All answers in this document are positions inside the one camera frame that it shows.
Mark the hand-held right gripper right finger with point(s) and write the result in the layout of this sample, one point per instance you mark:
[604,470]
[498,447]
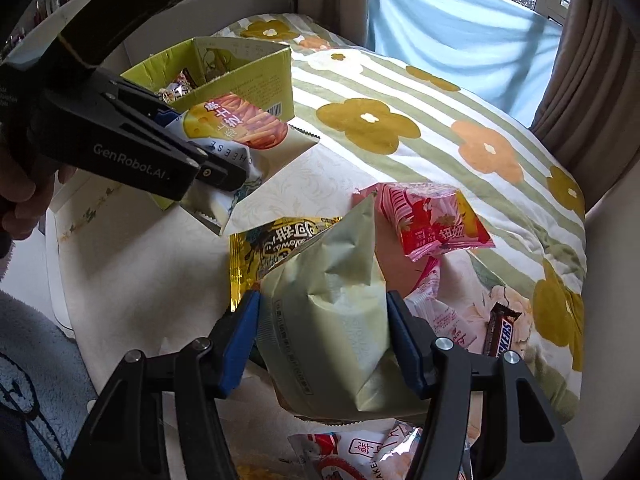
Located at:
[407,350]

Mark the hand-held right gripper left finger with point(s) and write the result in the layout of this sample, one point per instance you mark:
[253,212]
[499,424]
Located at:
[240,345]

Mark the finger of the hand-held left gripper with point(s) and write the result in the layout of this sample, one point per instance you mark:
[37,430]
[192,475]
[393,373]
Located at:
[215,172]
[150,105]

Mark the yellow and white snack packet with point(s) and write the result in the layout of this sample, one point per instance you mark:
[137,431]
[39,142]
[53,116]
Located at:
[235,125]

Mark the pale green snack bag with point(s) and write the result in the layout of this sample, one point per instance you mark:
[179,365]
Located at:
[325,310]

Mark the brown chocolate bar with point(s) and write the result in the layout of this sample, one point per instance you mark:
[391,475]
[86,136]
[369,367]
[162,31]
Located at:
[500,330]

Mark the yellow cardboard box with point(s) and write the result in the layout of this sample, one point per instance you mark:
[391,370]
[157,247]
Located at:
[260,85]

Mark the person's left hand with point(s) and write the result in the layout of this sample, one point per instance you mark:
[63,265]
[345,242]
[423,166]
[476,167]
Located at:
[20,195]

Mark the colourful small snack packet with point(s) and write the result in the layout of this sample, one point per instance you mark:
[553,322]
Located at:
[175,89]

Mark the pink and white snack packet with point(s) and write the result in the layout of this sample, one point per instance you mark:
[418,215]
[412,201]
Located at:
[440,305]

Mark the shiny yellow snack packet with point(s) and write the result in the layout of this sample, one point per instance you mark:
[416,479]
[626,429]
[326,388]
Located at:
[260,250]

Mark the floral tablecloth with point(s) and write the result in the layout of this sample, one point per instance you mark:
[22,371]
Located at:
[150,270]

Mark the white and red snack packet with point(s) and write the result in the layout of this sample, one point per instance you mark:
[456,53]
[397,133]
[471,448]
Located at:
[340,455]

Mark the red and pink snack packet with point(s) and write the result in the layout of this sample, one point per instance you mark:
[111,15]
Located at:
[430,220]

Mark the shelf of small bottles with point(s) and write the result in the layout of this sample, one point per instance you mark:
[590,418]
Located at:
[50,0]

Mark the striped floral quilt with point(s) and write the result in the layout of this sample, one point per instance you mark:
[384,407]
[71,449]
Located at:
[400,110]

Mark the blue fleece robe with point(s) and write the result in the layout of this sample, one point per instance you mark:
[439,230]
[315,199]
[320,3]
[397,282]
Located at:
[35,360]

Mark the light blue cloth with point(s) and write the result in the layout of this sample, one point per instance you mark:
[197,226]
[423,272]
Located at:
[450,25]

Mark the brown curtain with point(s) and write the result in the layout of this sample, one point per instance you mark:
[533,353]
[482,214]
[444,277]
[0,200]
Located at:
[590,60]

